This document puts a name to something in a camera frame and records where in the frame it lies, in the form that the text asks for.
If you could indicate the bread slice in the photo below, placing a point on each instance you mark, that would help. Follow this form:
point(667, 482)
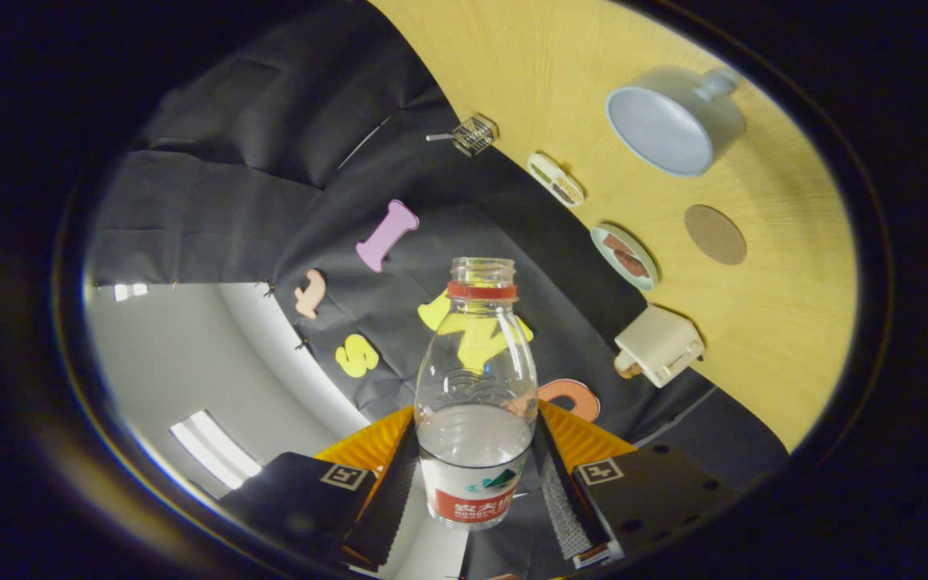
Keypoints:
point(627, 368)

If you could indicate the white toaster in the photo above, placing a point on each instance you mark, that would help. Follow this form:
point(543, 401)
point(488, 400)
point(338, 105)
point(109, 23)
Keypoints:
point(661, 346)

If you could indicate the wooden table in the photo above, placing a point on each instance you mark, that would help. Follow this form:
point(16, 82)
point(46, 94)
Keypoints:
point(778, 322)

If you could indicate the brown meat slice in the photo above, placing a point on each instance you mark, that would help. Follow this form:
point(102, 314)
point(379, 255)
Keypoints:
point(633, 264)
point(615, 242)

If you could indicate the metal spoon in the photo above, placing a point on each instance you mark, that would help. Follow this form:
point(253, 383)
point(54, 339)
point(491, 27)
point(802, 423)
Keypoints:
point(438, 137)

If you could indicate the white divided condiment dish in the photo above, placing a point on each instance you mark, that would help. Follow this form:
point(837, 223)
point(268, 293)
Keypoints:
point(557, 179)

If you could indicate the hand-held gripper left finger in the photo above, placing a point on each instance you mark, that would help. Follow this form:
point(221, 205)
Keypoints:
point(387, 507)

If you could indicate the round brown coaster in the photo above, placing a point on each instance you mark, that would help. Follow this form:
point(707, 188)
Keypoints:
point(715, 235)

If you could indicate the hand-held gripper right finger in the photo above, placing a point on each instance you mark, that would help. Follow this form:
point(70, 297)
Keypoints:
point(565, 503)

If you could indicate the small ceiling light panel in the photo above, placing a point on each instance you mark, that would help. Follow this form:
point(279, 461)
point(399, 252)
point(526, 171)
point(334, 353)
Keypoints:
point(130, 291)

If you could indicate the clear plastic juice bottle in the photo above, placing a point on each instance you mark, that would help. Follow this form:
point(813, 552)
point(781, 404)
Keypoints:
point(472, 463)

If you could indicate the pale green round plate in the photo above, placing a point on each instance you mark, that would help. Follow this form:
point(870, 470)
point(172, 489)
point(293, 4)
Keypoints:
point(602, 246)

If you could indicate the long ceiling light panel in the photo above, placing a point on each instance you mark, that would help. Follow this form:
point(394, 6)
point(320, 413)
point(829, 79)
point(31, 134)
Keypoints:
point(214, 451)

